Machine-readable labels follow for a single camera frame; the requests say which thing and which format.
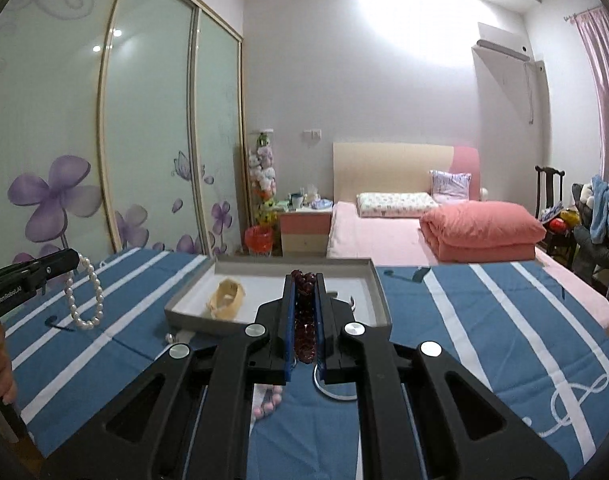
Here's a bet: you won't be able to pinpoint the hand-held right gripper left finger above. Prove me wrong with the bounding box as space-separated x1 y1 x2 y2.
39 273 297 480

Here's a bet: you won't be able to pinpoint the blue striped blanket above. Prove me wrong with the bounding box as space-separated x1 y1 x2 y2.
0 247 609 480

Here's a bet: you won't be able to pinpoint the white pearl bracelet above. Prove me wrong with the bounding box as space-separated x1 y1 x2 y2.
64 255 106 332

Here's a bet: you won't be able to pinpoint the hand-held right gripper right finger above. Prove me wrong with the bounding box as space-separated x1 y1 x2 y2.
315 274 570 480

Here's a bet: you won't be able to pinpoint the yellow bracelet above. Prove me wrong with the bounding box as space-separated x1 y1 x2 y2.
207 278 248 320

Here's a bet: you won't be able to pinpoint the red bin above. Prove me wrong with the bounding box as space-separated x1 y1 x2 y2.
244 225 275 255

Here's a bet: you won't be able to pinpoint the dark red bead bracelet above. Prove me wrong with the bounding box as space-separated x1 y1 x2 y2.
290 269 319 365

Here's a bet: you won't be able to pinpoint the blue plush garment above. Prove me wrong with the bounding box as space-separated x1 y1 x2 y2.
589 175 609 247

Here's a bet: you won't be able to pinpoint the pink bed sheet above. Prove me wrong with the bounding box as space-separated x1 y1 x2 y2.
329 200 609 333

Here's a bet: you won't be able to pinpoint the pink nightstand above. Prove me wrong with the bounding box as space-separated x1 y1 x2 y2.
279 207 334 257

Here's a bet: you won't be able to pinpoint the white pipe cover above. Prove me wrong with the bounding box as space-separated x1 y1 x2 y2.
525 60 546 124

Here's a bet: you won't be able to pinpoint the beige and pink headboard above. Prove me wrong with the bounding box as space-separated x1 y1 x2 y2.
333 142 481 206

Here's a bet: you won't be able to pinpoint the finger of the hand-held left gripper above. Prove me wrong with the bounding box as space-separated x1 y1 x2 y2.
32 248 81 282

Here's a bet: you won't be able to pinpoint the wardrobe with flower print doors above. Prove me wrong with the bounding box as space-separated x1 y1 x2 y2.
0 0 250 281

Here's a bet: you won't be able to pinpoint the folded pink quilt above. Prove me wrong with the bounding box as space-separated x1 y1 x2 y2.
419 201 548 264

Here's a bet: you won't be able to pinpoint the stack of stuffed toys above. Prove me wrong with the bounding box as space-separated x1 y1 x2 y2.
249 130 278 226

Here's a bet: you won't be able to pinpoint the person's left hand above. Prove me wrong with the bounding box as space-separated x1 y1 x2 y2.
0 322 18 406

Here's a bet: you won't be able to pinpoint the purple pillow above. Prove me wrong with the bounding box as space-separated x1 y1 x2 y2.
429 170 473 204

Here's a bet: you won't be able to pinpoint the white air conditioner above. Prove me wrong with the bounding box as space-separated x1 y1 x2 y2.
472 22 531 63

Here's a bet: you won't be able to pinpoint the pink curtain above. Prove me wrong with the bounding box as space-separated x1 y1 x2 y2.
575 7 609 188

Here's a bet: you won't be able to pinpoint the red and yellow toys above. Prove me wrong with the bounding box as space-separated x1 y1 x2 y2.
542 207 581 234

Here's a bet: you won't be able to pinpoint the dark wooden chair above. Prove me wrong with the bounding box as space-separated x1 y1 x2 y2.
535 165 569 257

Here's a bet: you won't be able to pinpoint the pink bead bracelet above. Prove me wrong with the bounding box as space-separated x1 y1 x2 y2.
252 385 285 421

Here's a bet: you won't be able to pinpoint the grey jewelry tray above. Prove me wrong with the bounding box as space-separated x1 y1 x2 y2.
164 257 393 339

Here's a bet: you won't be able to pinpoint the grey chair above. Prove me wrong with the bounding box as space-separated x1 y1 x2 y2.
571 182 609 273

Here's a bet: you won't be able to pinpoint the curtain rod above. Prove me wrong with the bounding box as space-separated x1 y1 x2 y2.
563 5 605 23

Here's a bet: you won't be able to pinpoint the white floral pillow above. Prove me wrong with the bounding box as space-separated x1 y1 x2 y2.
357 191 440 219

